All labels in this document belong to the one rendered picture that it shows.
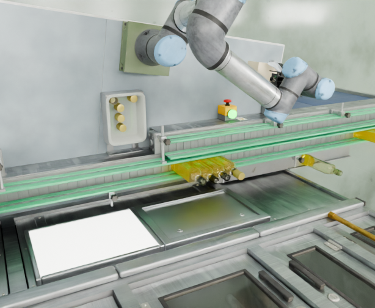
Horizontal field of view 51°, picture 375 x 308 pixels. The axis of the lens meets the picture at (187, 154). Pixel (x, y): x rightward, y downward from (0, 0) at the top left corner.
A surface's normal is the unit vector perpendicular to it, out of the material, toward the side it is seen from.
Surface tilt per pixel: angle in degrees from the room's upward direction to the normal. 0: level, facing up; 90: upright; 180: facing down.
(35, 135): 0
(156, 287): 90
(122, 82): 0
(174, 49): 9
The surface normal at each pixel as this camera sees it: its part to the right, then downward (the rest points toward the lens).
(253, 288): 0.00, -0.95
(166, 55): 0.36, 0.41
